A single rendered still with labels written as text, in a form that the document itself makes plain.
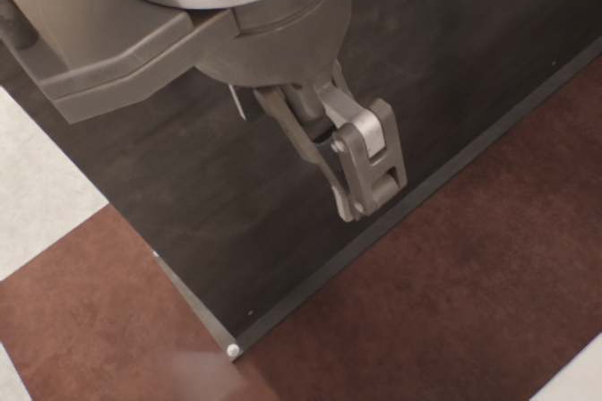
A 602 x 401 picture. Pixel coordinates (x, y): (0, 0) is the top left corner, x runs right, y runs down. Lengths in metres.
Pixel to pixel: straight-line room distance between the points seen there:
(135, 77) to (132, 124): 0.48
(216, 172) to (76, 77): 0.62
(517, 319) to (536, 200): 0.25
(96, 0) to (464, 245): 1.13
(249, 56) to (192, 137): 0.52
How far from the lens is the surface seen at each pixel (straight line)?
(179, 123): 0.73
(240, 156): 0.84
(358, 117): 0.26
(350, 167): 0.27
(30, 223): 1.58
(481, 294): 1.27
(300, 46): 0.24
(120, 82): 0.22
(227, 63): 0.25
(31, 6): 0.24
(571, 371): 0.38
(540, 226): 1.34
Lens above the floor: 1.20
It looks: 59 degrees down
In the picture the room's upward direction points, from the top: 17 degrees counter-clockwise
